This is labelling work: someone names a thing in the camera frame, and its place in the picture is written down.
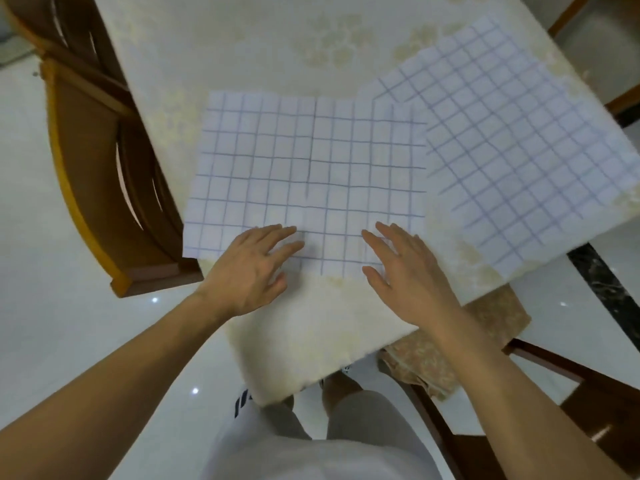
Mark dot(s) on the grey shorts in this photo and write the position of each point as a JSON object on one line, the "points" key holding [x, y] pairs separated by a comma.
{"points": [[365, 424]]}

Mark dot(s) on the dark brown wooden chair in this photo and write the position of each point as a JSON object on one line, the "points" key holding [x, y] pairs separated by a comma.
{"points": [[595, 409]]}

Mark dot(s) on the person's right middle finger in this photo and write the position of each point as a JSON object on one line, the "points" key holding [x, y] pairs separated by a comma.
{"points": [[390, 233]]}

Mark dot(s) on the flat white grid paper sheet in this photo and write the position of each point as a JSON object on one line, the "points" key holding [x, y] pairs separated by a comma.
{"points": [[515, 144]]}

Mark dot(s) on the person's leg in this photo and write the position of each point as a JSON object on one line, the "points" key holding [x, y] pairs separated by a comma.
{"points": [[340, 392]]}

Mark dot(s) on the person's left middle finger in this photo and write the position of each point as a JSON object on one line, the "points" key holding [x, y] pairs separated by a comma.
{"points": [[280, 233]]}

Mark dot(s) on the person's left forearm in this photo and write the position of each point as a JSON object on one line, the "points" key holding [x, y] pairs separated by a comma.
{"points": [[110, 389]]}

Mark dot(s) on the person's right thumb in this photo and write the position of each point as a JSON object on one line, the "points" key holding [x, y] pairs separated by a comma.
{"points": [[376, 280]]}

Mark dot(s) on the white shirt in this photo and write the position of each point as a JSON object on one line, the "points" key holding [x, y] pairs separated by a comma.
{"points": [[320, 464]]}

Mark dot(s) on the cream floral tablecloth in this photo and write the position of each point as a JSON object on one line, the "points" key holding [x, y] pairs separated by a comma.
{"points": [[260, 49]]}

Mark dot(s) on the person's left thumb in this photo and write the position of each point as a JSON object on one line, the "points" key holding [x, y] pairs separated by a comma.
{"points": [[275, 289]]}

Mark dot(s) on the wooden chair with pale seat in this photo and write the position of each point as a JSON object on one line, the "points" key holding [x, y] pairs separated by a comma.
{"points": [[600, 54]]}

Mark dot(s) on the beige floral seat cushion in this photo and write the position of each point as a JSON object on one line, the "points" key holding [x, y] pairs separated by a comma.
{"points": [[425, 359]]}

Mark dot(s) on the person's right forearm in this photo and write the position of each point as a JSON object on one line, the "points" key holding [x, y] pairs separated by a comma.
{"points": [[510, 404]]}

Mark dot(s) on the person's left hand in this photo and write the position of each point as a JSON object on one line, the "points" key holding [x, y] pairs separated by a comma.
{"points": [[240, 279]]}

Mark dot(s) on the person's right hand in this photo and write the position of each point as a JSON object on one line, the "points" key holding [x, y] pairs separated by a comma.
{"points": [[415, 282]]}

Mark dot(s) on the creased white grid paper sheet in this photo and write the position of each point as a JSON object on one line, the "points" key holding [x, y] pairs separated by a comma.
{"points": [[310, 169]]}

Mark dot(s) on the light brown wooden chair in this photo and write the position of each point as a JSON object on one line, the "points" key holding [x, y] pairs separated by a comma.
{"points": [[85, 159]]}

